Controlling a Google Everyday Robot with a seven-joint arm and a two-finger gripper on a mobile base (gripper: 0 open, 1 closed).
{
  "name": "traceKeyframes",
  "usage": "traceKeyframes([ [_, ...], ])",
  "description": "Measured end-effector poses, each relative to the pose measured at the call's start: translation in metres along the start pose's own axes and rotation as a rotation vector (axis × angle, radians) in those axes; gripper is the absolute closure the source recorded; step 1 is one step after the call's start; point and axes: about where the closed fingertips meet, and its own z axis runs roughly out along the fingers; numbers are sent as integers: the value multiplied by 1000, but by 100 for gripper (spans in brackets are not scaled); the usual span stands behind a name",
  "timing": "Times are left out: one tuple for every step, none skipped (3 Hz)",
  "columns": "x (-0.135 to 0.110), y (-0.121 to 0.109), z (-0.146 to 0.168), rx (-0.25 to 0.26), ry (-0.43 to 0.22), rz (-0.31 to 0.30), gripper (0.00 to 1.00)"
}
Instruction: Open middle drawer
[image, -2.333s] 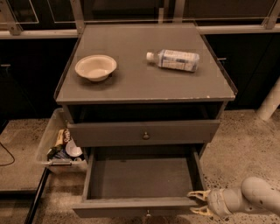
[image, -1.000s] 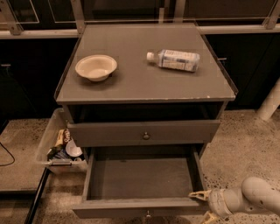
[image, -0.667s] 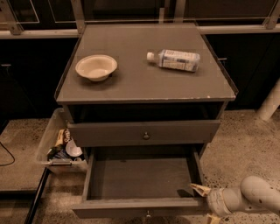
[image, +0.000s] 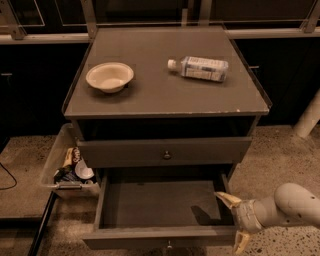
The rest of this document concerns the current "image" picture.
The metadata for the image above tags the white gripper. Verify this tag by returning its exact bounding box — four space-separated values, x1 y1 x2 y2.
215 192 263 255

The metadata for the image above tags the grey drawer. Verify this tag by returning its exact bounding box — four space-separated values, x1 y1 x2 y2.
77 137 252 168
83 166 236 250

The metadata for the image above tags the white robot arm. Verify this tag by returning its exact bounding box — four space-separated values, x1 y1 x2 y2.
215 183 320 255

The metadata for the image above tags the grey top drawer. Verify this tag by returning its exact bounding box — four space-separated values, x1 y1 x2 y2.
77 137 252 168

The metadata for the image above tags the grey drawer cabinet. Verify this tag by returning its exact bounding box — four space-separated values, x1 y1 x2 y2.
64 27 270 178

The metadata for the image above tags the clear plastic water bottle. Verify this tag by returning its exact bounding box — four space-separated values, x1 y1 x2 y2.
167 56 229 82

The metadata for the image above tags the white cup in bin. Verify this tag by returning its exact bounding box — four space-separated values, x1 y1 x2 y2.
75 160 94 179

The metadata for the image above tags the snack bag in bin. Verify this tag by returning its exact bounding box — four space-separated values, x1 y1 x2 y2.
63 147 82 166

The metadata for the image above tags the clear plastic storage bin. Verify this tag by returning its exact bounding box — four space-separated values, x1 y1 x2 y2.
41 123 100 199

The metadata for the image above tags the black floor bar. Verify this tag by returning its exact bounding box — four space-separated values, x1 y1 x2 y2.
28 192 57 256

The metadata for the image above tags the white post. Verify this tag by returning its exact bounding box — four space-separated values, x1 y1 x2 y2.
294 97 320 138

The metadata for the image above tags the black cable on floor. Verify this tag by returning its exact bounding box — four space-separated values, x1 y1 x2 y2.
0 162 18 192

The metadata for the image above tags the metal railing frame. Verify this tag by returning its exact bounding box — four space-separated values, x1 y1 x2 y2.
0 0 320 41

